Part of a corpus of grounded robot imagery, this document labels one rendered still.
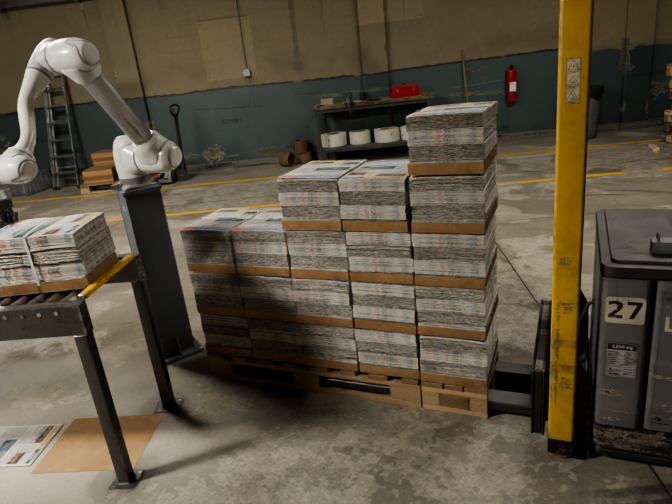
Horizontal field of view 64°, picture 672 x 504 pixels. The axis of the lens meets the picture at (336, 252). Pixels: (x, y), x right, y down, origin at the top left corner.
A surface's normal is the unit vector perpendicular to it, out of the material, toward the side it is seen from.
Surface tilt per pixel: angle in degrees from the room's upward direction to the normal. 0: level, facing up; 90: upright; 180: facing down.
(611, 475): 0
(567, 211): 90
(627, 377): 90
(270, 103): 90
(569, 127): 90
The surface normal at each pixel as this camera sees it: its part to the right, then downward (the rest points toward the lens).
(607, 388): -0.39, 0.35
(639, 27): -0.06, 0.34
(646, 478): -0.11, -0.94
